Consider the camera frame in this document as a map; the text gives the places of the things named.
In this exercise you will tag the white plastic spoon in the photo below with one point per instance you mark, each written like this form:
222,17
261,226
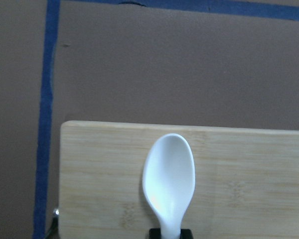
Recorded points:
169,182

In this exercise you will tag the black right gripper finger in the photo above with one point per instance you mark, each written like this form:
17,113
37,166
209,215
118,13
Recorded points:
154,233

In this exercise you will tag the wooden cutting board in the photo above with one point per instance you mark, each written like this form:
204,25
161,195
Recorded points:
247,181

